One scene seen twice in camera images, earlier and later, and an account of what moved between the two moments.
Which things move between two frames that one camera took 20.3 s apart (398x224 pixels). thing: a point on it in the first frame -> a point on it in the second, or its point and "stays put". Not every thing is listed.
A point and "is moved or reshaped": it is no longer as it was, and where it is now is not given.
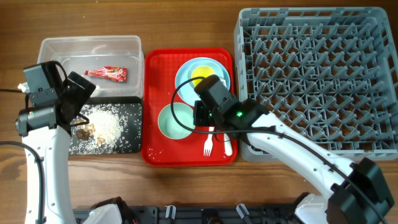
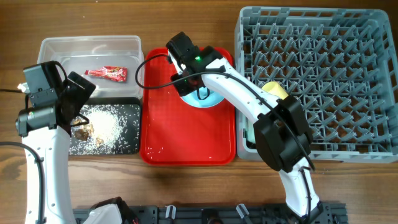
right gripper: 201,117 -> 184,89
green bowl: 170,127 is moved or reshaped
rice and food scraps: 112,129 stays put
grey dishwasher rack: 330,74 stays put
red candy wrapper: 114,73 stays put
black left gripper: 82,94 stays put
